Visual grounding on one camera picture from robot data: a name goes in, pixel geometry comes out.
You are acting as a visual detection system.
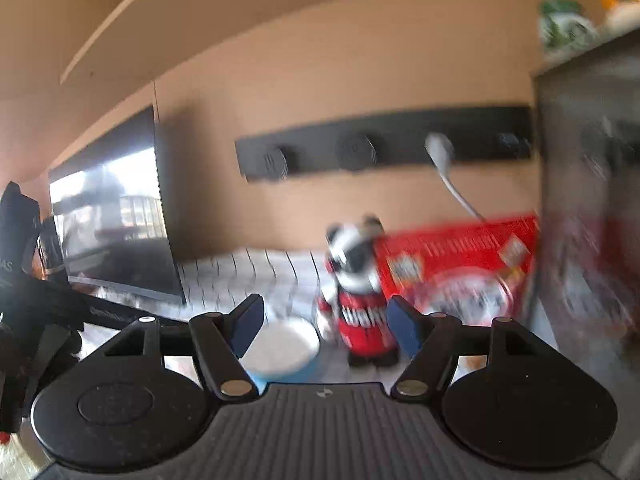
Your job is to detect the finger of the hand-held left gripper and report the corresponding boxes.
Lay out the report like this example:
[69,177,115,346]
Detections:
[22,276,193,343]

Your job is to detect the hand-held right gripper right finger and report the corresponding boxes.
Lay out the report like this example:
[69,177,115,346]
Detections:
[387,295,551,402]

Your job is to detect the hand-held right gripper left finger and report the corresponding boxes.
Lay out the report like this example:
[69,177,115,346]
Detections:
[102,294,266,404]

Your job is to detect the blue bowl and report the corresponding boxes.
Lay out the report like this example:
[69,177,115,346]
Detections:
[239,317,322,391]

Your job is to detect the red panda robot toy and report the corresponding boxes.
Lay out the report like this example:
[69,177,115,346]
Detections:
[315,214,401,369]

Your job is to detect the white checkered tablecloth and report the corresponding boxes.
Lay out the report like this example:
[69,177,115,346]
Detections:
[80,247,501,391]

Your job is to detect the black flat monitor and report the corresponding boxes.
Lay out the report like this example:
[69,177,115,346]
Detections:
[47,105,187,306]

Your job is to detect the red cereal bag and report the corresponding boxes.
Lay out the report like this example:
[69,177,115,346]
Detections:
[375,215,541,334]

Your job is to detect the white glass computer case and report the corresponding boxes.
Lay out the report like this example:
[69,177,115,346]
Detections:
[530,27,640,376]

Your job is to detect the green and white packet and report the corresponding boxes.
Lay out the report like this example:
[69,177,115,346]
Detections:
[537,0,599,54]

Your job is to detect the black wall power rail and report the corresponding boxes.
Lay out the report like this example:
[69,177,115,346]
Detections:
[235,105,534,184]

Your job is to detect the white plug with cable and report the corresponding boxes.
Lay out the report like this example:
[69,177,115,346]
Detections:
[424,131,489,224]

